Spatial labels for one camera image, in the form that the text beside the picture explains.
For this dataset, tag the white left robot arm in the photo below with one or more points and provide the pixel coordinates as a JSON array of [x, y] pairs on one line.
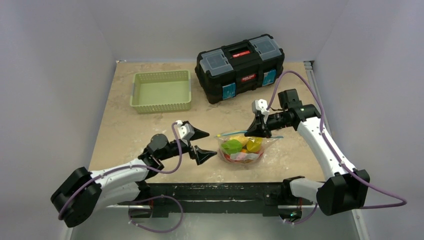
[[85, 192]]

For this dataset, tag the clear zip top bag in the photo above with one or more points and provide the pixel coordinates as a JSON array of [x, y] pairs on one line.
[[243, 158]]

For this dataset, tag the green perforated plastic basket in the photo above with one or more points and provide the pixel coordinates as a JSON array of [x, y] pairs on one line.
[[161, 92]]

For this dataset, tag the black plastic toolbox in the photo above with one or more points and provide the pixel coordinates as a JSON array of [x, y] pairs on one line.
[[233, 69]]

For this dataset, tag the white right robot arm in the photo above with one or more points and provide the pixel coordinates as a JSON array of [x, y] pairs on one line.
[[345, 187]]

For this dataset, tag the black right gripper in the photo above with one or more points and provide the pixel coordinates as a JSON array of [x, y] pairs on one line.
[[261, 120]]

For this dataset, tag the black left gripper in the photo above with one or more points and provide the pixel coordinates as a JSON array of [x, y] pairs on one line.
[[200, 154]]

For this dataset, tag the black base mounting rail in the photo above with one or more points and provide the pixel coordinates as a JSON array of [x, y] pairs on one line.
[[269, 199]]

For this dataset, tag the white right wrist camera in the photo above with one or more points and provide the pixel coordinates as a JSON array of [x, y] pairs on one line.
[[261, 106]]

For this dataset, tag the yellow fake pear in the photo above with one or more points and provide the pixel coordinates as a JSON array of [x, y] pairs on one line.
[[240, 138]]

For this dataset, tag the red fake tomato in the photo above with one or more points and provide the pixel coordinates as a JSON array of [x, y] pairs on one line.
[[228, 158]]

